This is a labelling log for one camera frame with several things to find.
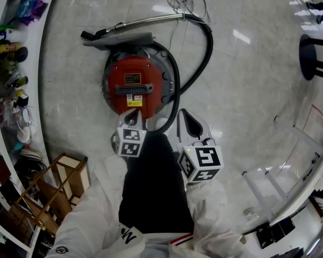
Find white rectangular desk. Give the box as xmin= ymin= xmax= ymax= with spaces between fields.
xmin=242 ymin=117 xmax=323 ymax=241

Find dark glass bottle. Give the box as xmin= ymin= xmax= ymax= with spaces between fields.
xmin=6 ymin=76 xmax=29 ymax=88

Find white metal shelving unit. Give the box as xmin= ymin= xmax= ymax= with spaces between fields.
xmin=0 ymin=0 xmax=69 ymax=258

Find person's white right shoe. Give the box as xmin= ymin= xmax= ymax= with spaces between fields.
xmin=153 ymin=117 xmax=170 ymax=132

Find person's right leg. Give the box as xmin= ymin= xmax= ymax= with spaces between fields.
xmin=118 ymin=133 xmax=195 ymax=235

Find black oval cap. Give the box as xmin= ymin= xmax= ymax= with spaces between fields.
xmin=15 ymin=46 xmax=29 ymax=63

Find white cable spool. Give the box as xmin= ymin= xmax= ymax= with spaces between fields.
xmin=243 ymin=207 xmax=262 ymax=224

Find person's right forearm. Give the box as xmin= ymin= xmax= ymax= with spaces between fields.
xmin=185 ymin=180 xmax=245 ymax=258

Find person's left forearm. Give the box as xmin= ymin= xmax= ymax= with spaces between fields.
xmin=53 ymin=153 xmax=130 ymax=252

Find round wooden table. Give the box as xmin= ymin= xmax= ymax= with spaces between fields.
xmin=298 ymin=33 xmax=323 ymax=81

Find purple and blue bags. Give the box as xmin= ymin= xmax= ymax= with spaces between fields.
xmin=17 ymin=0 xmax=51 ymax=25

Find red vacuum cleaner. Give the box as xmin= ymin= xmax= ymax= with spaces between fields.
xmin=80 ymin=12 xmax=214 ymax=133

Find striped slip-on shoe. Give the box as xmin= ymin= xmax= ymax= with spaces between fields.
xmin=18 ymin=148 xmax=44 ymax=161

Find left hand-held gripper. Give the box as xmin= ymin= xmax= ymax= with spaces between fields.
xmin=110 ymin=109 xmax=147 ymax=158

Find person's white jacket torso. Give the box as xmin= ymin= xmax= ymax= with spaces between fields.
xmin=139 ymin=231 xmax=194 ymax=258

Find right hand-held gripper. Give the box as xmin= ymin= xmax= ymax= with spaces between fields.
xmin=177 ymin=109 xmax=224 ymax=185

